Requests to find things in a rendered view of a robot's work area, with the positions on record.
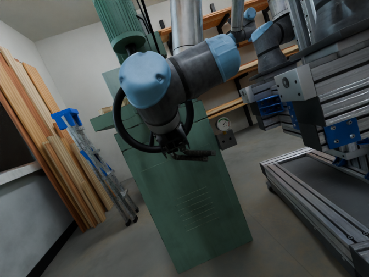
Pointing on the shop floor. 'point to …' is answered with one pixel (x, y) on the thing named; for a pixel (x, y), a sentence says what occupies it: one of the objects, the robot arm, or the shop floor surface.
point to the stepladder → (71, 127)
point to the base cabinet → (190, 200)
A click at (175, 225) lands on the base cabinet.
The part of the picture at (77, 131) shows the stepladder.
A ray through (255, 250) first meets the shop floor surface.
